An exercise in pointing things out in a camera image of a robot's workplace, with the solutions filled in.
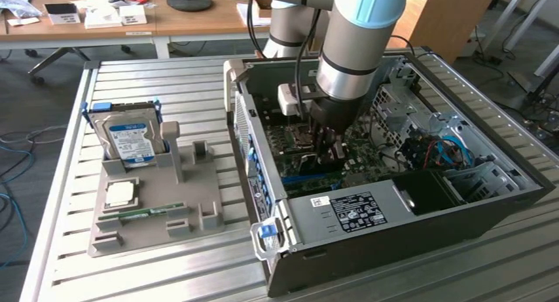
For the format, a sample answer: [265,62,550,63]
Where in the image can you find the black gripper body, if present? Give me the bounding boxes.
[310,97,362,133]

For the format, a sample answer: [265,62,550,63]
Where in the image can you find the black graphics card green board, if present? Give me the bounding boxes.
[299,153,346,176]

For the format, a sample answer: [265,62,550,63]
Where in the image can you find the metal CPU socket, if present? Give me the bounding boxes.
[286,123,321,149]

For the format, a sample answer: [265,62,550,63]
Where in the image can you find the green motherboard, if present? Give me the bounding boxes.
[262,107,403,198]

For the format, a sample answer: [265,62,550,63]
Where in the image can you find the blue expansion slot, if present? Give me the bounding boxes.
[282,173,327,185]

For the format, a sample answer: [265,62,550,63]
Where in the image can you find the silver perforated drive cage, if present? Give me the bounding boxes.
[371,84,438,142]

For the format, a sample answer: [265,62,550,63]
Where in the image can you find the silver power supply unit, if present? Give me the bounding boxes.
[286,179,414,246]

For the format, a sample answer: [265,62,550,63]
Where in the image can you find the black open PC case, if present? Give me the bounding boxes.
[222,45,557,298]

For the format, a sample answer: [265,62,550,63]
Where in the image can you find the white paper stack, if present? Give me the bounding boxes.
[237,3,273,27]

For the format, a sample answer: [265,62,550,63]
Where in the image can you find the silver disk bay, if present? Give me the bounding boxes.
[443,160,523,203]

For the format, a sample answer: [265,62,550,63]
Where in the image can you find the wooden cabinet panel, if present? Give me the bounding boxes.
[386,0,502,64]

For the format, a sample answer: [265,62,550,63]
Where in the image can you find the grey plastic parts rack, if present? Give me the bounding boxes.
[87,120,227,257]

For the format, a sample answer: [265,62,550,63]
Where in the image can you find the hard disk in blue caddy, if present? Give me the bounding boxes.
[81,98,166,168]

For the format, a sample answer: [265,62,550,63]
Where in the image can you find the wooden top office desk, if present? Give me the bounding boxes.
[155,0,275,59]
[0,0,159,59]

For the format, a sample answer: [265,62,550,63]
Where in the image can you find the green loose RAM stick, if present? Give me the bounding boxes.
[98,202,187,221]

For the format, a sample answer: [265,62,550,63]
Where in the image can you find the black round lamp base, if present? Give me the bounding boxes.
[166,0,215,12]

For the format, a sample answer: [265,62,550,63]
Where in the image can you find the silver CPU chip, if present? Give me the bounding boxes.
[105,181,135,207]

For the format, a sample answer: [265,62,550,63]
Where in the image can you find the white printed card box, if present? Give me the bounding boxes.
[121,5,149,26]

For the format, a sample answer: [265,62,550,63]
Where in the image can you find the white stacked boxes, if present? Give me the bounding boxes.
[85,0,123,30]

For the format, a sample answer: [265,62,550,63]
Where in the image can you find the white box black top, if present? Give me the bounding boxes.
[43,3,83,26]

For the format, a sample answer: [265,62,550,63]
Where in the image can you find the white paper tag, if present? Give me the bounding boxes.
[7,17,42,27]

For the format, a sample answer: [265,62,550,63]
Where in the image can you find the clear plastic bag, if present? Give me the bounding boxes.
[0,0,45,18]

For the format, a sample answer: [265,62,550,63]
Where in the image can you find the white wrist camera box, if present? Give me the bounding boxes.
[278,83,317,117]

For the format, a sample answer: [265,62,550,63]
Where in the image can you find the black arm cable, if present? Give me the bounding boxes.
[247,0,329,118]

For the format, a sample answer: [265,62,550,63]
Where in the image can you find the black wire bundle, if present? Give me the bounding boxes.
[399,138,431,170]

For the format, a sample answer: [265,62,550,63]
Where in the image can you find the blue data wire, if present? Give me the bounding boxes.
[437,136,477,169]

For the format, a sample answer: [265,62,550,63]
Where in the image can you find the white desk frame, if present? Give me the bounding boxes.
[479,0,559,77]

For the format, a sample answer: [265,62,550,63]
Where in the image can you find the blue floor cable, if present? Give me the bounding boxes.
[0,144,31,270]

